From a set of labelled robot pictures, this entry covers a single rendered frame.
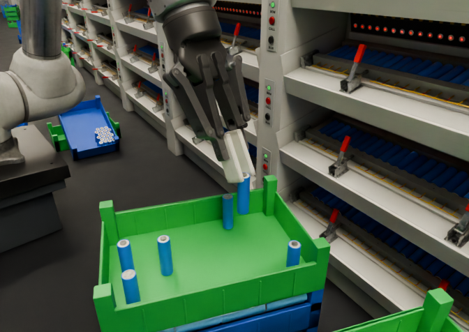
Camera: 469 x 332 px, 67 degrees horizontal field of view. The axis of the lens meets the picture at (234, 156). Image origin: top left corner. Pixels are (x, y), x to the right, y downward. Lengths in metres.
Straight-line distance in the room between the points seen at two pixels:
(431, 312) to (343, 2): 0.53
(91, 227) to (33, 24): 0.62
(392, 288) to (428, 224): 0.19
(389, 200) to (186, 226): 0.40
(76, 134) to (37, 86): 0.66
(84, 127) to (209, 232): 1.28
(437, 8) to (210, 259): 0.51
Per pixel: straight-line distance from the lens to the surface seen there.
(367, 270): 0.88
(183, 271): 0.56
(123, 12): 2.11
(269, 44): 0.89
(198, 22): 0.47
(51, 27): 1.13
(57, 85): 1.18
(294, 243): 0.51
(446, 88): 0.70
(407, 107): 0.68
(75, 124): 1.84
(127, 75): 2.17
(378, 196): 0.77
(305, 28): 0.88
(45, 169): 1.11
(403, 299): 0.85
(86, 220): 1.28
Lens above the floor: 0.72
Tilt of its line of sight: 27 degrees down
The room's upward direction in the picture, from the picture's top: straight up
